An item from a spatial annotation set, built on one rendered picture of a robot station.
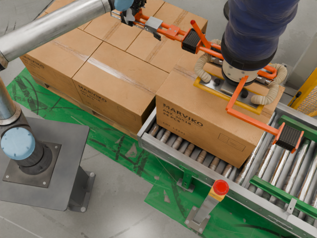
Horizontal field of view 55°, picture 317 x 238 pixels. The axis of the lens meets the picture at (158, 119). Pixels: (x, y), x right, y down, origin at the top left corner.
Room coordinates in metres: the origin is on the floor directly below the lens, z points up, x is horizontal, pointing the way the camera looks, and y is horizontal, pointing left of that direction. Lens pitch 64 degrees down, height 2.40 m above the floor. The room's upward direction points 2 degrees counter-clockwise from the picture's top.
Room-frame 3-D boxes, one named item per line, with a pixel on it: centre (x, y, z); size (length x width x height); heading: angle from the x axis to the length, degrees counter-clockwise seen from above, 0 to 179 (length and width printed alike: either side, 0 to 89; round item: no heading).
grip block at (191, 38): (0.95, -0.17, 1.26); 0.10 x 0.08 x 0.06; 148
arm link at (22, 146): (0.57, 0.70, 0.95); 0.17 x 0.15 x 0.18; 31
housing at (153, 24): (1.06, 0.01, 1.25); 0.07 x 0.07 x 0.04; 58
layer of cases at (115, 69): (1.66, 0.35, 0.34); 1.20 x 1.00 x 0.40; 57
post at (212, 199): (0.31, -0.27, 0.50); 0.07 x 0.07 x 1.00; 57
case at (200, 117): (0.86, -0.35, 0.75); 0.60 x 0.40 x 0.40; 57
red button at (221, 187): (0.31, -0.27, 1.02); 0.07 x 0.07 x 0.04
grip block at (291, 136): (0.44, -0.51, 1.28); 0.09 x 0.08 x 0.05; 148
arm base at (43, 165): (0.57, 0.70, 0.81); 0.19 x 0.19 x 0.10
